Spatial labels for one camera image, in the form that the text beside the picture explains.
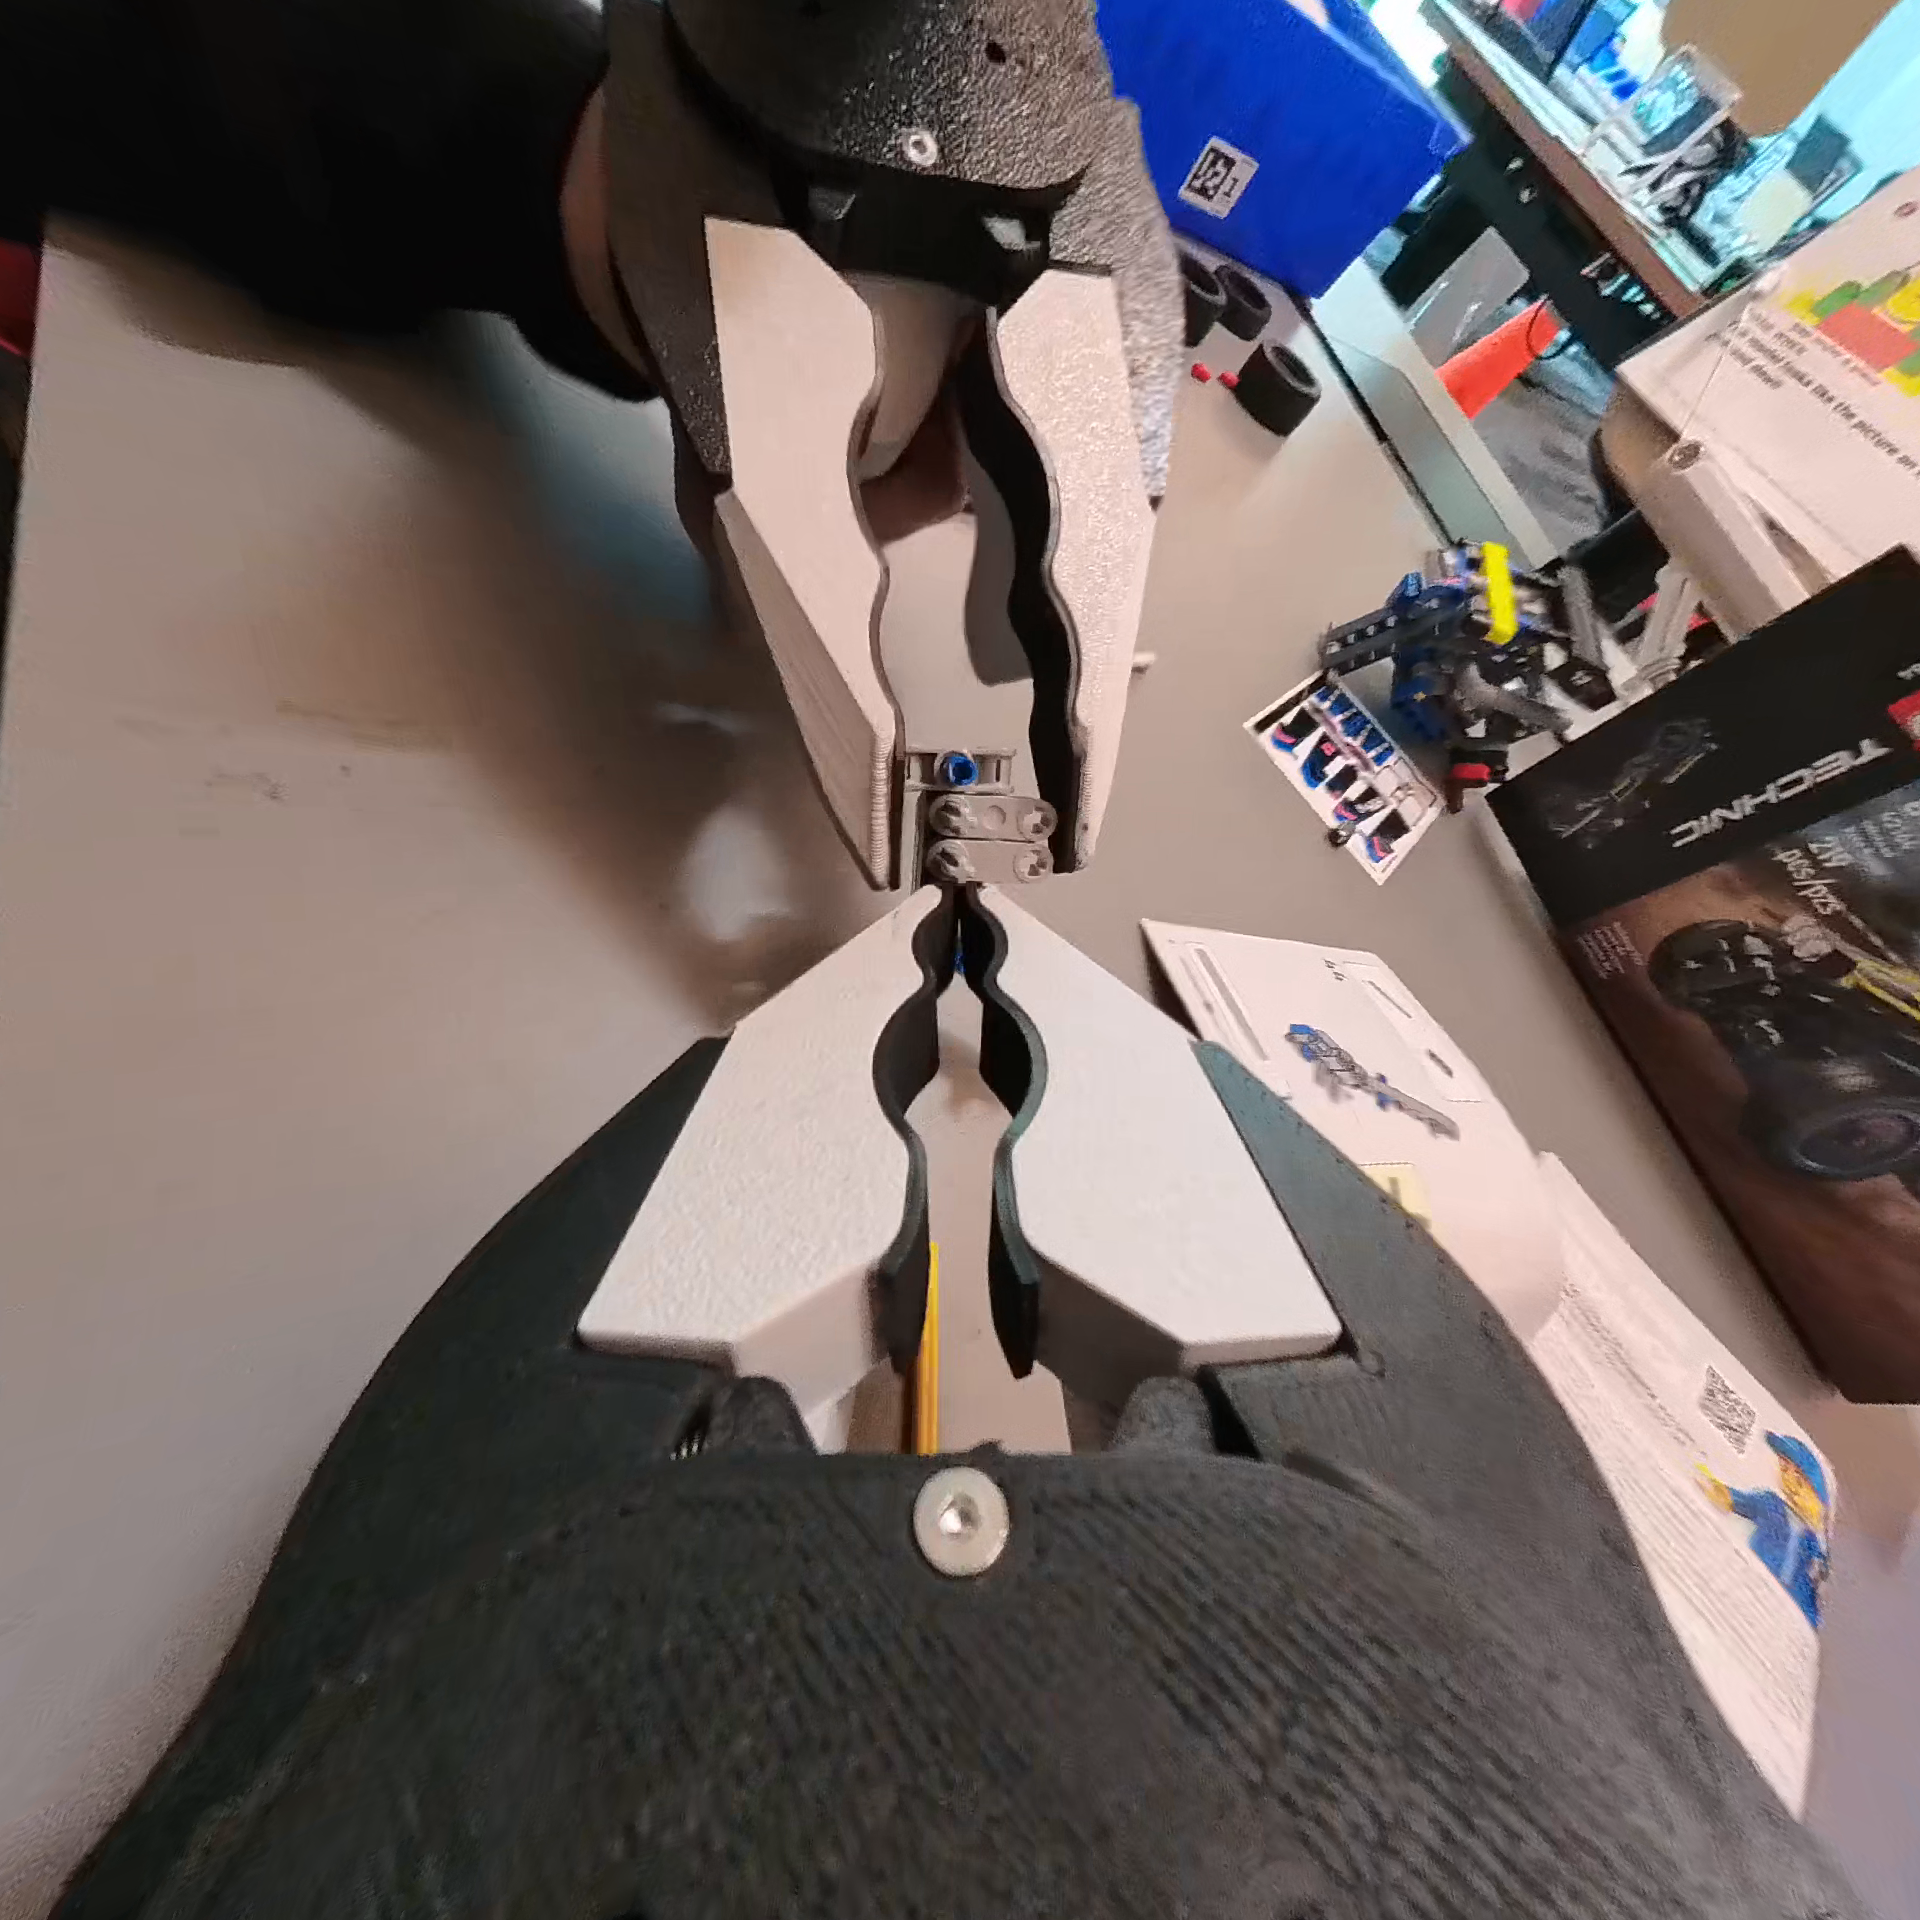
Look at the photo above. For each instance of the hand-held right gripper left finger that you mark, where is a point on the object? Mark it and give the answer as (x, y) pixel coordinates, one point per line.
(750, 1200)

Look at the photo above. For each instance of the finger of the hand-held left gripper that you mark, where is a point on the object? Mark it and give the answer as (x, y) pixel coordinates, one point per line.
(786, 451)
(1089, 480)

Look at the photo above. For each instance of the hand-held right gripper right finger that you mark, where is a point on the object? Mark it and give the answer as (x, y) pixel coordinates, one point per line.
(1154, 1200)

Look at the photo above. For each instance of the yellow lego axle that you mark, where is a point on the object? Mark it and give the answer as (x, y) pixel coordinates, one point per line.
(924, 1350)

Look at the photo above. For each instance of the grey and blue lego assembly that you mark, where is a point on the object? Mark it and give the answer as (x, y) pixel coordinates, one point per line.
(984, 820)

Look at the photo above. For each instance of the person's left forearm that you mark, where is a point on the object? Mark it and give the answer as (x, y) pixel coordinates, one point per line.
(299, 135)

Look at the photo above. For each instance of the black lego tire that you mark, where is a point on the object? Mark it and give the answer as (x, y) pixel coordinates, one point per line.
(1248, 299)
(1280, 388)
(1195, 297)

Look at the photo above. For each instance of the lego sticker sheet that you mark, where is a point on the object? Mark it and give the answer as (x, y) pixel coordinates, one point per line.
(1350, 779)

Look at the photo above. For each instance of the partly built blue lego model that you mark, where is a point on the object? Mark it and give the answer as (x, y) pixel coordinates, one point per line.
(1476, 644)

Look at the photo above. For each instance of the lego instruction booklet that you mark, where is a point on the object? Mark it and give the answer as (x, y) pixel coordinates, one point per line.
(1634, 1350)

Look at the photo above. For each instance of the black lego set box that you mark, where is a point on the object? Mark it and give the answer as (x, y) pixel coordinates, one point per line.
(1770, 930)

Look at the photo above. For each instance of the blue box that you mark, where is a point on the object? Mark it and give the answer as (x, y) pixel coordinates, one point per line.
(1276, 135)

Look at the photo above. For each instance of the orange cone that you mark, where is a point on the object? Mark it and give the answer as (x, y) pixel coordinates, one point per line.
(1492, 368)

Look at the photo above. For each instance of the background workbench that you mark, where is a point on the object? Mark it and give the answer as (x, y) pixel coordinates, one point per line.
(1576, 135)

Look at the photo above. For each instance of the white printed cardboard box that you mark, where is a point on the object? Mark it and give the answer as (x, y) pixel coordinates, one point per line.
(1799, 406)

